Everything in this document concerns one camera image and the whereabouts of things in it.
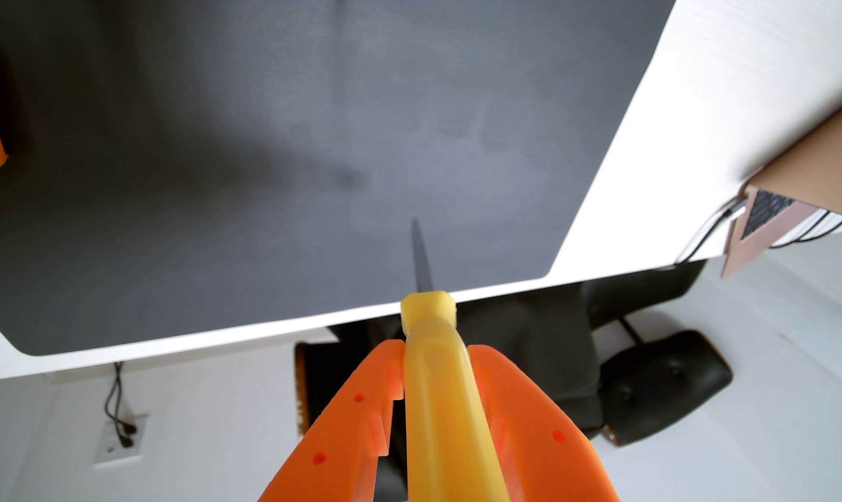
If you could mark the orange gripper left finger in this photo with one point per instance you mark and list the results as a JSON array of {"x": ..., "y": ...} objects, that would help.
[{"x": 344, "y": 439}]

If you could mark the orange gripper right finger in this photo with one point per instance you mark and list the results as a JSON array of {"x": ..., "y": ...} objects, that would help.
[{"x": 546, "y": 446}]

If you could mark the black leather stool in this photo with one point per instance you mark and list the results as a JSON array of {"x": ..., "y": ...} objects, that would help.
[{"x": 665, "y": 383}]

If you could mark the white floor power outlet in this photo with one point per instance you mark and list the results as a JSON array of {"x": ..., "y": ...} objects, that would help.
[{"x": 117, "y": 453}]

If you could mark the dark grey textured mat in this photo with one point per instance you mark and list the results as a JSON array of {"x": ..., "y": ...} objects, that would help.
[{"x": 253, "y": 174}]

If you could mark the brown cardboard box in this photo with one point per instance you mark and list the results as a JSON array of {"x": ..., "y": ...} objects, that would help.
[{"x": 825, "y": 167}]

